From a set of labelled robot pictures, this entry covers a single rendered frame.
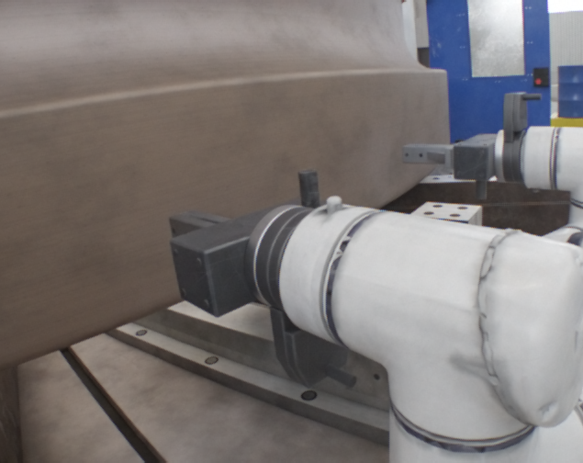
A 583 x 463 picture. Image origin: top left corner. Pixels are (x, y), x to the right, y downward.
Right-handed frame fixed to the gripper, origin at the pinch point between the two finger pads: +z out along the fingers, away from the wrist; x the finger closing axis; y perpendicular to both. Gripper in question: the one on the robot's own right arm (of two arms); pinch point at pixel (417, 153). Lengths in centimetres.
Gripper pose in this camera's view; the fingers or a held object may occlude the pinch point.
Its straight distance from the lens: 75.4
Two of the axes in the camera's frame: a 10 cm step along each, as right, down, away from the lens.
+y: 1.0, 9.5, 3.0
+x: 6.2, -3.0, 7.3
